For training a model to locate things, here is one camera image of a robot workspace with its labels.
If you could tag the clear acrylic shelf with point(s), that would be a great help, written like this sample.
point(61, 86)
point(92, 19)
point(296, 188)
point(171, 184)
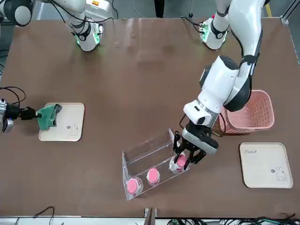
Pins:
point(150, 150)

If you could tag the white control box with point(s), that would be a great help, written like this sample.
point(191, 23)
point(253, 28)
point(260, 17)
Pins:
point(99, 5)

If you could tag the black pole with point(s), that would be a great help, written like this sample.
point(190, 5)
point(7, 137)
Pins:
point(159, 8)

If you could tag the green cloth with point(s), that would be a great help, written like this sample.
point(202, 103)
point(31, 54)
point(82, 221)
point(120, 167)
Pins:
point(45, 119)

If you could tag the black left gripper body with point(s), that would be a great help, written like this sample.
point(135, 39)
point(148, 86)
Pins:
point(199, 131)

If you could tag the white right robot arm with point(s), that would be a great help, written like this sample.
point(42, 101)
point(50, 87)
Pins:
point(86, 35)

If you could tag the thin black stand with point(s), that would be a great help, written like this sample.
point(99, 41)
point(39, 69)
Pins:
point(191, 9)

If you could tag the aluminium frame corner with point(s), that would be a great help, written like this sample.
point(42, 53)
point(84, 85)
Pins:
point(284, 18)

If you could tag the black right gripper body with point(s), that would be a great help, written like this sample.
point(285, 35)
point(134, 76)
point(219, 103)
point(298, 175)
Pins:
point(14, 112)

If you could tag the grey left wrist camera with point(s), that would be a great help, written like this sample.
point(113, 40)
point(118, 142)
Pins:
point(211, 146)

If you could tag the pink plastic basket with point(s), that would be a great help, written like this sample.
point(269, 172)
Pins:
point(257, 117)

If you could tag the cream rabbit print tray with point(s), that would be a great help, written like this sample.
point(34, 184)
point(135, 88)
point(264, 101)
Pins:
point(68, 112)
point(264, 164)

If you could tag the white bottle pink cap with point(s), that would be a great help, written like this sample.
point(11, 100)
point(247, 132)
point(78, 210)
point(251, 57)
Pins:
point(153, 174)
point(174, 167)
point(132, 185)

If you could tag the aluminium frame post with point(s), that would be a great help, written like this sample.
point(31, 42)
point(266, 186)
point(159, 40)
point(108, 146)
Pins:
point(150, 215)

